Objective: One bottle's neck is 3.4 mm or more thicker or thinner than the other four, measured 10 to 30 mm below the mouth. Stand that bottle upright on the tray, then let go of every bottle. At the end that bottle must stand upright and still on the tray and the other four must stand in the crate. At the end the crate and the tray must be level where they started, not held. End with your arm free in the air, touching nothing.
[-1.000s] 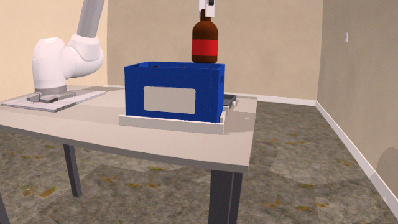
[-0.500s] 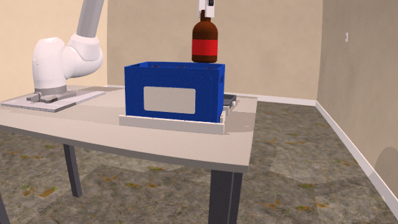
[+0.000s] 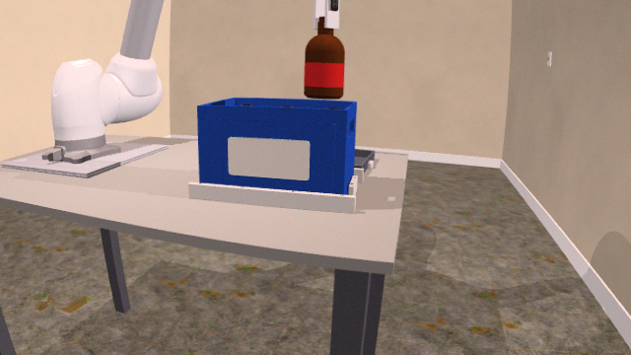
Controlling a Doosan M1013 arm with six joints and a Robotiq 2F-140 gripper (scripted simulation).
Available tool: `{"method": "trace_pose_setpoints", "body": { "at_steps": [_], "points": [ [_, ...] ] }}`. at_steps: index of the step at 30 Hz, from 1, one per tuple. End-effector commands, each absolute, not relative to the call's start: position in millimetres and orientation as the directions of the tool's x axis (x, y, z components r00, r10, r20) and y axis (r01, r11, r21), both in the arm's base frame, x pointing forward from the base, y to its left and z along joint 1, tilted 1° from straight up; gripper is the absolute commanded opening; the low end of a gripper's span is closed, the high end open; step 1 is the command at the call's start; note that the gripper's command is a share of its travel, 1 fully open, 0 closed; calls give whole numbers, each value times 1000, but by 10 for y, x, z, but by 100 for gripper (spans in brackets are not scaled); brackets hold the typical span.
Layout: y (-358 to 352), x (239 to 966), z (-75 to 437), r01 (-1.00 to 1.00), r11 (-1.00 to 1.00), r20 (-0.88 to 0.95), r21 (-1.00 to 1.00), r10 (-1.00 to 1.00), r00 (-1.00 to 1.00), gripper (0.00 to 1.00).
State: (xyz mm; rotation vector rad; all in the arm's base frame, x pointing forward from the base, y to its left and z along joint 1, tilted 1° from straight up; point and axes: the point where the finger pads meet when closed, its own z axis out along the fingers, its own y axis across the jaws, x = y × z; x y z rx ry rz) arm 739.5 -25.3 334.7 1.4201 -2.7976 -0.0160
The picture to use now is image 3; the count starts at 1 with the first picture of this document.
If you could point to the brown bottle with red label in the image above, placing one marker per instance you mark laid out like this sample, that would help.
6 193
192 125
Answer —
324 65

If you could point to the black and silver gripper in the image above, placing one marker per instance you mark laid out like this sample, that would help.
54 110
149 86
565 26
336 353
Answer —
331 15

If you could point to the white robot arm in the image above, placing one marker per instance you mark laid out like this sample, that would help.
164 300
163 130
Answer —
84 101

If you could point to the blue plastic crate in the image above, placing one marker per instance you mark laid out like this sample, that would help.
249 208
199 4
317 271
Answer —
304 147

